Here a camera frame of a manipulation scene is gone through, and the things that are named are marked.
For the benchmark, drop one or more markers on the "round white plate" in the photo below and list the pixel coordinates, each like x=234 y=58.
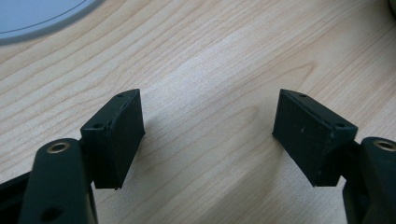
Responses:
x=31 y=15

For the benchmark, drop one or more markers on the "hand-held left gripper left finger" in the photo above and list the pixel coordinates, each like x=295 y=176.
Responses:
x=115 y=146

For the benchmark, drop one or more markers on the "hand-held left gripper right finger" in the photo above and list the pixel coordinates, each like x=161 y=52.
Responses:
x=311 y=140

